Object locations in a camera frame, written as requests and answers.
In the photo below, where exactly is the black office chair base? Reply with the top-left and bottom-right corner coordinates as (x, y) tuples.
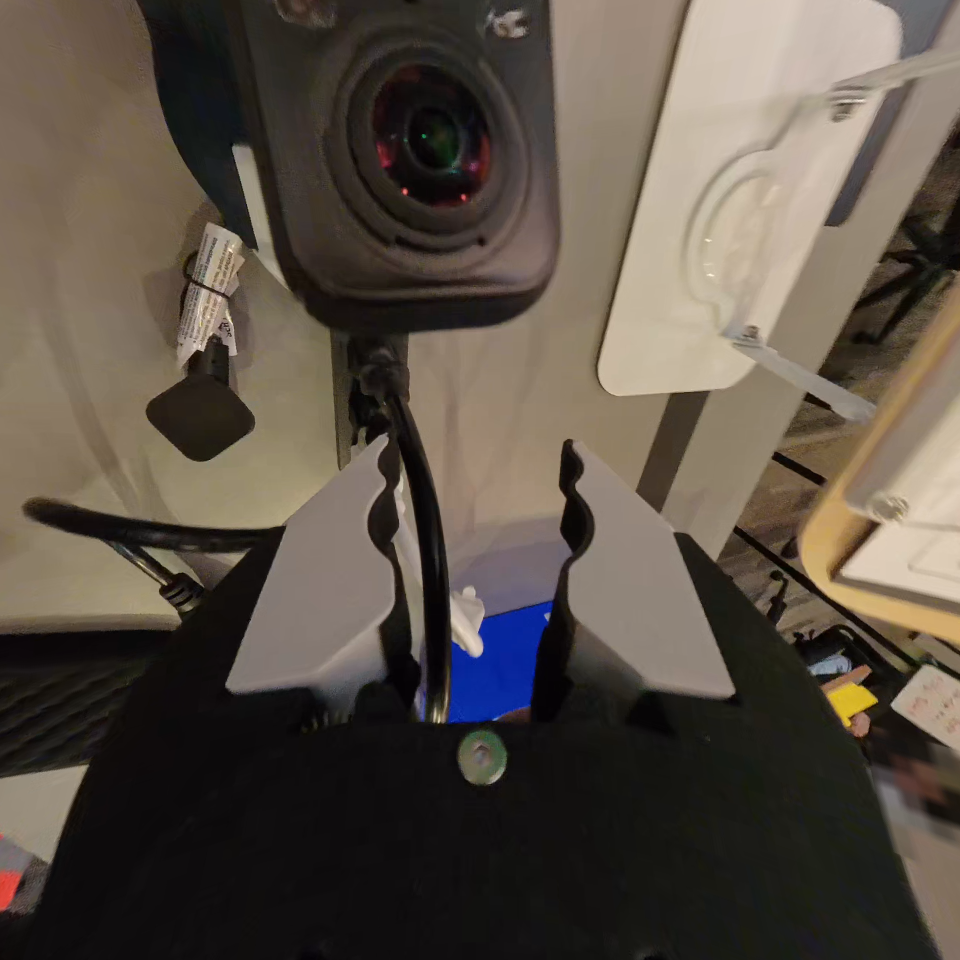
(851, 213), (960, 346)

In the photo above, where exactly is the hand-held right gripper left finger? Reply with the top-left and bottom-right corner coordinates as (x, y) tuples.
(225, 433), (421, 710)

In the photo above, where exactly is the black power strip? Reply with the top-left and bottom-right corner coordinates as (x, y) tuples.
(332, 328), (412, 470)

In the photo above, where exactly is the blue plastic box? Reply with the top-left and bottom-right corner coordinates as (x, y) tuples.
(446, 600), (558, 725)

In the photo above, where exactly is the white board with black edge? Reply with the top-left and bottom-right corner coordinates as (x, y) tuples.
(597, 0), (905, 397)

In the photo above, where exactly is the white paper note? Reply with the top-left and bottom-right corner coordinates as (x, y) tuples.
(891, 663), (960, 760)

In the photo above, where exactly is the black ribbed pad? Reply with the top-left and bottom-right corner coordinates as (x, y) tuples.
(0, 628), (189, 780)

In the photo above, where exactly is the wood edged white board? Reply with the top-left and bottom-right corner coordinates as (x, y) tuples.
(797, 300), (960, 646)

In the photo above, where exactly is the yellow sticky pad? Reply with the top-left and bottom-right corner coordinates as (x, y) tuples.
(825, 681), (880, 727)

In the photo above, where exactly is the braided cord with plug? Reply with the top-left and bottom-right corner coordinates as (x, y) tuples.
(144, 251), (258, 464)

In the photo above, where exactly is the grey table leg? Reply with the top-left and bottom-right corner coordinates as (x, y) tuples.
(636, 390), (826, 526)

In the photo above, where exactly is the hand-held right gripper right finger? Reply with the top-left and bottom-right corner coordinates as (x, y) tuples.
(532, 438), (738, 723)

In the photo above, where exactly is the white power plug cable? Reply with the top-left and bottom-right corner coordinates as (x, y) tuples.
(391, 468), (487, 661)

